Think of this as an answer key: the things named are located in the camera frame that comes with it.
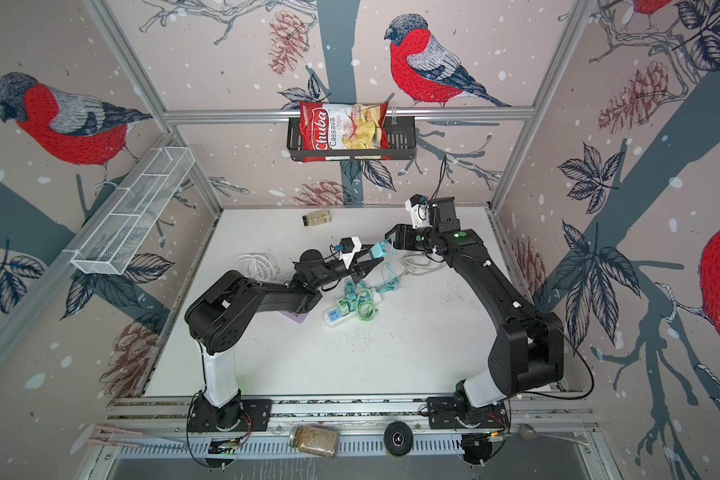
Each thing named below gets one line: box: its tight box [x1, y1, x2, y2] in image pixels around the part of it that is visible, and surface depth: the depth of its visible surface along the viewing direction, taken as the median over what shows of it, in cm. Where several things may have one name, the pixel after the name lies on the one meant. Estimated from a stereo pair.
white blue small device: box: [323, 288, 382, 328], surface depth 90 cm
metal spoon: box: [517, 423, 589, 446], surface depth 72 cm
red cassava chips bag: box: [299, 101, 392, 163], surface depth 90 cm
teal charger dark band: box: [370, 238, 400, 293], surface depth 81 cm
